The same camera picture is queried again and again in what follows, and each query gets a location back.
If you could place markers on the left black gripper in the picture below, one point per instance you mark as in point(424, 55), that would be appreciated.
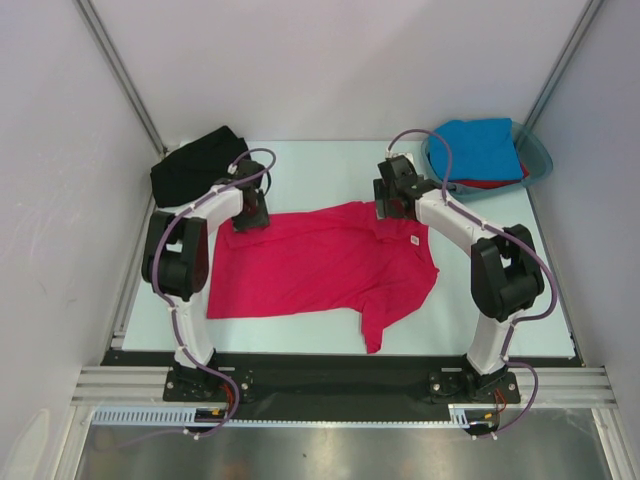
point(259, 220)

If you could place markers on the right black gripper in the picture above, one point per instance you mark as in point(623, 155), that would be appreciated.
point(384, 210)

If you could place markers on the pink t shirt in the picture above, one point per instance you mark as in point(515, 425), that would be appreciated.
point(342, 257)

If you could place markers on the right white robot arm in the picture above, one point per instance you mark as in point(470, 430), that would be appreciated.
point(505, 273)

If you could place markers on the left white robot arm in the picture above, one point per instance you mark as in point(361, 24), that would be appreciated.
point(177, 260)

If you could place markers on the folded black t shirt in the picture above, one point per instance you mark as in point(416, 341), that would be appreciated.
point(188, 173)

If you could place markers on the blue t shirt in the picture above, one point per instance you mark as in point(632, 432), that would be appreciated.
point(475, 150)

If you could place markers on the red t shirt in basket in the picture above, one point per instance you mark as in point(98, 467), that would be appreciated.
point(493, 184)

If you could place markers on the teal plastic basket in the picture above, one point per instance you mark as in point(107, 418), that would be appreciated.
point(531, 152)

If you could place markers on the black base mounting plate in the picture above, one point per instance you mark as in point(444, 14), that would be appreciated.
point(337, 388)

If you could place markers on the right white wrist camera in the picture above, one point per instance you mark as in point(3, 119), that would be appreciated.
point(389, 155)

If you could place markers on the left aluminium corner post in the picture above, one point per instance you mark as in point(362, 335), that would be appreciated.
point(107, 48)

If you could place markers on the aluminium corner post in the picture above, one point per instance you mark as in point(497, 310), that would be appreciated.
point(578, 34)
point(107, 48)

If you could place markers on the right slotted cable duct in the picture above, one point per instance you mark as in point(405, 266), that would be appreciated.
point(471, 415)

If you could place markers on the slotted cable duct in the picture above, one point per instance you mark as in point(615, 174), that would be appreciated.
point(163, 416)
point(471, 415)

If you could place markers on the aluminium front frame rail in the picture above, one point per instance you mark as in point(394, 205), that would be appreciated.
point(558, 387)

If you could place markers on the left slotted cable duct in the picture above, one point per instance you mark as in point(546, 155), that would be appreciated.
point(163, 416)

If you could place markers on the right aluminium corner post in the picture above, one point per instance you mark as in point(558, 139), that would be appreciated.
point(578, 34)

